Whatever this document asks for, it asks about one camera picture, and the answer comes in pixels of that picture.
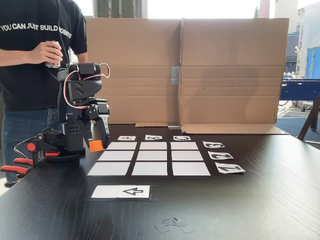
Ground blue foosball table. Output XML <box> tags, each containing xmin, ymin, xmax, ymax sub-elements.
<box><xmin>281</xmin><ymin>78</ymin><xmax>320</xmax><ymax>112</ymax></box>

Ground round orange token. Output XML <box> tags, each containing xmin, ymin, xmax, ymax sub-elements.
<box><xmin>89</xmin><ymin>140</ymin><xmax>104</xmax><ymax>153</ymax></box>

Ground paper sheet number 1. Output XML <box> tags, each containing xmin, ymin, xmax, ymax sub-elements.
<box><xmin>214</xmin><ymin>164</ymin><xmax>247</xmax><ymax>174</ymax></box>

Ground person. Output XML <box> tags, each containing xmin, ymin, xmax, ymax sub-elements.
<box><xmin>0</xmin><ymin>0</ymin><xmax>89</xmax><ymax>188</ymax></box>

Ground white arrow paper sheet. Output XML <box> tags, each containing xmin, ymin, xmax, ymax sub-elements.
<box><xmin>90</xmin><ymin>184</ymin><xmax>151</xmax><ymax>199</ymax></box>

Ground person's right hand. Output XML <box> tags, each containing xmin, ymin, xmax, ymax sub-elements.
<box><xmin>31</xmin><ymin>40</ymin><xmax>64</xmax><ymax>65</ymax></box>

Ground white nine-square grid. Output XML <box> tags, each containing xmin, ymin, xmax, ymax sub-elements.
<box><xmin>86</xmin><ymin>141</ymin><xmax>213</xmax><ymax>178</ymax></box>

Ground paper sheet number 3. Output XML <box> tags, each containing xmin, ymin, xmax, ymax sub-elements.
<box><xmin>202</xmin><ymin>140</ymin><xmax>226</xmax><ymax>149</ymax></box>

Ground dark wooden stand leg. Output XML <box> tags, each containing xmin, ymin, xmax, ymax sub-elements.
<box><xmin>297</xmin><ymin>94</ymin><xmax>320</xmax><ymax>145</ymax></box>

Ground silver drink can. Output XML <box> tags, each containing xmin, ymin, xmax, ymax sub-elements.
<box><xmin>44</xmin><ymin>39</ymin><xmax>62</xmax><ymax>69</ymax></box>

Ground brown cardboard screen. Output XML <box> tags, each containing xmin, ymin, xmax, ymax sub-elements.
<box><xmin>85</xmin><ymin>17</ymin><xmax>291</xmax><ymax>135</ymax></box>

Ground red white servo cable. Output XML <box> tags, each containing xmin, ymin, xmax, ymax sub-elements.
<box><xmin>63</xmin><ymin>62</ymin><xmax>111</xmax><ymax>110</ymax></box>

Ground black red clamp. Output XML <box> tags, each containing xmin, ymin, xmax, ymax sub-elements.
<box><xmin>0</xmin><ymin>157</ymin><xmax>35</xmax><ymax>188</ymax></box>
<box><xmin>26</xmin><ymin>141</ymin><xmax>62</xmax><ymax>167</ymax></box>

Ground paper sheet number 2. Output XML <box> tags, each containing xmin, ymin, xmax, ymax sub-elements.
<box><xmin>207</xmin><ymin>150</ymin><xmax>235</xmax><ymax>161</ymax></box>

